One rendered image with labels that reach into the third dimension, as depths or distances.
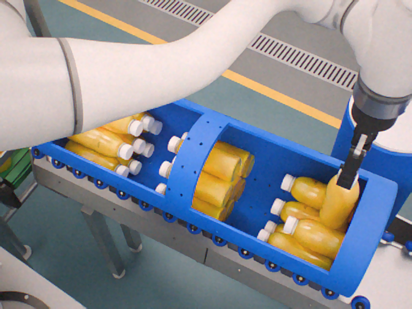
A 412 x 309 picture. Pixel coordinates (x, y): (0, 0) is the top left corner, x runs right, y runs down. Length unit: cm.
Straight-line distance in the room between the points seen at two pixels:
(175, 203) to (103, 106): 69
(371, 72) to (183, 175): 53
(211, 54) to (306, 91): 235
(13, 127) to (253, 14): 33
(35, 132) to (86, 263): 192
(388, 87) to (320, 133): 198
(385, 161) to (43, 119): 113
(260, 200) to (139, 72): 88
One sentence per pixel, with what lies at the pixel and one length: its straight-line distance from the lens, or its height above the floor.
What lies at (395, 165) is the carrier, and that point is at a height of 97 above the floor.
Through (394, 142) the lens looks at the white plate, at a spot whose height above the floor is 104.
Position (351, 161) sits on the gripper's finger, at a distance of 89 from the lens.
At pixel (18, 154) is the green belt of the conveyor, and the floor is 90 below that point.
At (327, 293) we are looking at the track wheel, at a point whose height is 96.
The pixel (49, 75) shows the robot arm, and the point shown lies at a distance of 48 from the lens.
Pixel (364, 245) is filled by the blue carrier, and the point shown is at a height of 121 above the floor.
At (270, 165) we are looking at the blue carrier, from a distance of 133.
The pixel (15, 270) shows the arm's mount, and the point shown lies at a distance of 123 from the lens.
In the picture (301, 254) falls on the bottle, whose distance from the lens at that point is 117.
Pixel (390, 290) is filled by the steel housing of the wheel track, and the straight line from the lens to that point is 135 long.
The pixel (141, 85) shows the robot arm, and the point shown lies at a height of 176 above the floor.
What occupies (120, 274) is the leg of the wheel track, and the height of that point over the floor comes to 4.
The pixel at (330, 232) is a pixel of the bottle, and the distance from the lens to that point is 114.
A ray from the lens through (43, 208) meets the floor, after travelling 257.
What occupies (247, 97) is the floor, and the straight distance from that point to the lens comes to 284.
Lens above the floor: 214
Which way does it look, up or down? 56 degrees down
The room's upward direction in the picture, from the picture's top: 2 degrees counter-clockwise
